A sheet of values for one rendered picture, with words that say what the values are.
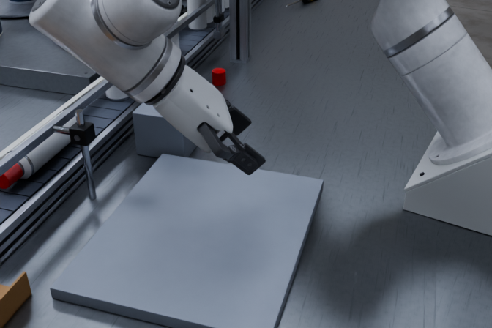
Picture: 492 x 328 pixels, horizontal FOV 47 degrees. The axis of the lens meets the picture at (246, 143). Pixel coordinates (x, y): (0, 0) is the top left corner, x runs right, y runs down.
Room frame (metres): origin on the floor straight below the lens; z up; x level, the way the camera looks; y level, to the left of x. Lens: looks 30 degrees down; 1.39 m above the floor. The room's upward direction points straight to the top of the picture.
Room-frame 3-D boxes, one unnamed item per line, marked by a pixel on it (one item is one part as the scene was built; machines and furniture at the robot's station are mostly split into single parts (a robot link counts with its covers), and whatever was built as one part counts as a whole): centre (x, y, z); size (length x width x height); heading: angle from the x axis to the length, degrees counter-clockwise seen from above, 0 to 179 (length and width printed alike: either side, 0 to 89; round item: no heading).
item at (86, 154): (0.79, 0.28, 0.91); 0.07 x 0.03 x 0.17; 73
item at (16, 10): (1.75, 0.69, 0.89); 0.31 x 0.31 x 0.01
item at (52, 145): (0.82, 0.34, 0.91); 0.20 x 0.05 x 0.05; 163
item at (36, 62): (1.66, 0.56, 0.86); 0.80 x 0.67 x 0.05; 163
